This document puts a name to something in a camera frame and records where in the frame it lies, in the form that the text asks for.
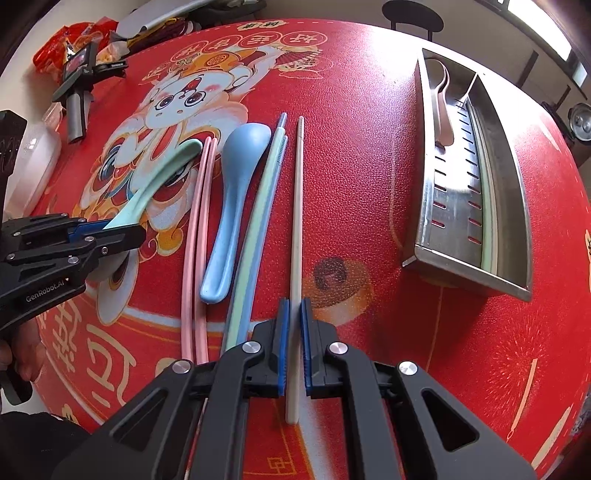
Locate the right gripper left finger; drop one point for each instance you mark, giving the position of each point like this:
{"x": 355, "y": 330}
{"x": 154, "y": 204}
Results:
{"x": 190, "y": 421}

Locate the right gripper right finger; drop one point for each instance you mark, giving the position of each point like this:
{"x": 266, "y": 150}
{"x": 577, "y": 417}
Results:
{"x": 400, "y": 423}

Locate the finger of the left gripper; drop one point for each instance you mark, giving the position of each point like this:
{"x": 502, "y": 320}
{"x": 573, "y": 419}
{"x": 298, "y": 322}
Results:
{"x": 102, "y": 244}
{"x": 51, "y": 228}

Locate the mint green plastic spoon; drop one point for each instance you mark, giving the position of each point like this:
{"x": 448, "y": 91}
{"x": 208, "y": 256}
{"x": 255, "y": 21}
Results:
{"x": 131, "y": 213}

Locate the pink chopstick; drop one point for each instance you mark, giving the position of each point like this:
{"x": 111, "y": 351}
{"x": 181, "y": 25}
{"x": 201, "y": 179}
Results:
{"x": 199, "y": 308}
{"x": 186, "y": 331}

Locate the green chopstick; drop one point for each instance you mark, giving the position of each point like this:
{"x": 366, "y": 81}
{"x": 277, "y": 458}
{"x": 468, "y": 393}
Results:
{"x": 241, "y": 301}
{"x": 490, "y": 256}

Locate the white chopstick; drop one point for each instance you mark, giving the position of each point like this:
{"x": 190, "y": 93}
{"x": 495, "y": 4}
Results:
{"x": 294, "y": 382}

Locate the blue plastic spoon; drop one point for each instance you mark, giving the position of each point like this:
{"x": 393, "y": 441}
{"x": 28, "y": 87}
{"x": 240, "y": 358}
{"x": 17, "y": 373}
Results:
{"x": 240, "y": 155}

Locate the blue chopstick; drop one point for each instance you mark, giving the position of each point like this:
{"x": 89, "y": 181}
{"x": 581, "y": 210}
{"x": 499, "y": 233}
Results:
{"x": 282, "y": 120}

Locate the pink plastic spoon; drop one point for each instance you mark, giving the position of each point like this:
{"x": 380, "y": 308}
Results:
{"x": 444, "y": 133}

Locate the left hand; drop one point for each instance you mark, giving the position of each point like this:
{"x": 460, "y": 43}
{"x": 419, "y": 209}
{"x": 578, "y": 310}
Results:
{"x": 26, "y": 350}

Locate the clear plastic bottle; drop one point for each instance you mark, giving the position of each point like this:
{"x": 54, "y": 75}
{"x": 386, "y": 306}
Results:
{"x": 36, "y": 159}

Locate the black phone tripod stand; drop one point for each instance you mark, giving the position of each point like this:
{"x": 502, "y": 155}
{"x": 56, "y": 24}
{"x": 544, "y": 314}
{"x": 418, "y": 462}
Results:
{"x": 80, "y": 74}

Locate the red snack package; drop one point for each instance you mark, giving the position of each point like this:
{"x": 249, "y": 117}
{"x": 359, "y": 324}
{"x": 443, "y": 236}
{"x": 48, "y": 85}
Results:
{"x": 67, "y": 41}

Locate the stainless steel utensil holder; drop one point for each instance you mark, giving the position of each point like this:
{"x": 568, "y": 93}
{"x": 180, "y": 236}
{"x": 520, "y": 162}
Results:
{"x": 446, "y": 238}

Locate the black chair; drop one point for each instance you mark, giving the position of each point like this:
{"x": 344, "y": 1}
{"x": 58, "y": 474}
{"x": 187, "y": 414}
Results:
{"x": 415, "y": 14}

